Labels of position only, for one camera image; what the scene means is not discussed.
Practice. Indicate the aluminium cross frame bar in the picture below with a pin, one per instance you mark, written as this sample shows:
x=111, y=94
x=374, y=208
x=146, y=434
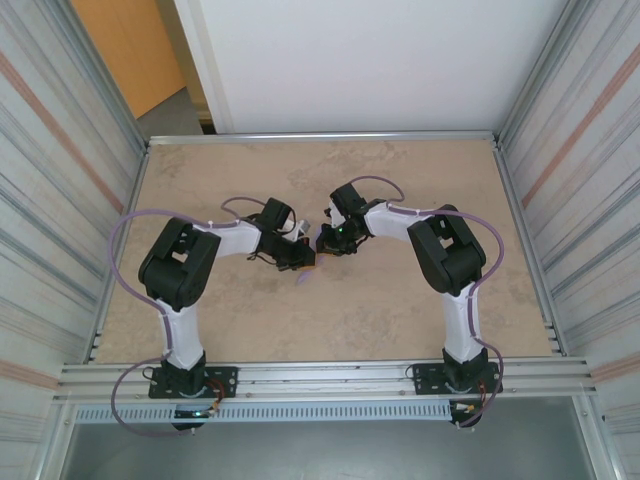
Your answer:
x=325, y=136

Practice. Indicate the aluminium side frame bar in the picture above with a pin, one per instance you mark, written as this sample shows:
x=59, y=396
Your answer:
x=515, y=210
x=131, y=210

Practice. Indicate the corrugated metal side panel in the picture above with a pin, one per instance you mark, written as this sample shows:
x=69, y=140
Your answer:
x=45, y=175
x=590, y=175

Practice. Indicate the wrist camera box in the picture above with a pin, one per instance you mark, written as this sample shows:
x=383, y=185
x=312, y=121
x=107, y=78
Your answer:
x=301, y=227
x=336, y=215

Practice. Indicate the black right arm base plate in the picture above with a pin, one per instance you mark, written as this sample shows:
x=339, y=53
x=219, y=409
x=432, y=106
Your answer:
x=425, y=380

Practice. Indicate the orange wooden door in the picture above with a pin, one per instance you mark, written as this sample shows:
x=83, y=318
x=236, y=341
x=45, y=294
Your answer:
x=130, y=50

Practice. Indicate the purple cloth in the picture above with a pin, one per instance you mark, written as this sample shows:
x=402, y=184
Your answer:
x=303, y=279

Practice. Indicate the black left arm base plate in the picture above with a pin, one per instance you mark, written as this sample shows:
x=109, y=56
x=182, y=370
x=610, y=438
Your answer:
x=225, y=382

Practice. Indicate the white door frame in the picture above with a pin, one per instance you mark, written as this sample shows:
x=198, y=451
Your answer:
x=205, y=65

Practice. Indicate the grey metal shelf sheet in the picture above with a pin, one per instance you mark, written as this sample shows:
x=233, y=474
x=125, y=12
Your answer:
x=325, y=452

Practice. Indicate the small black controller board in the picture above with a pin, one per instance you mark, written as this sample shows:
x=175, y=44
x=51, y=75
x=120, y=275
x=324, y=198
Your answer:
x=190, y=413
x=465, y=409

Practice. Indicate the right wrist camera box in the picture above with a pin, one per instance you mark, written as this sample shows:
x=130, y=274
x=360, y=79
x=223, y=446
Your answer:
x=336, y=215

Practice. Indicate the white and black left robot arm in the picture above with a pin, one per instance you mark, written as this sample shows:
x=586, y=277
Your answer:
x=175, y=260

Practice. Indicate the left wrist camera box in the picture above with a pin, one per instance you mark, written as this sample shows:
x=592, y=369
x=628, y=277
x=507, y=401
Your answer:
x=301, y=227

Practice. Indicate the long aluminium mounting rail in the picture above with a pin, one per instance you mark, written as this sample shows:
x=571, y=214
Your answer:
x=325, y=380

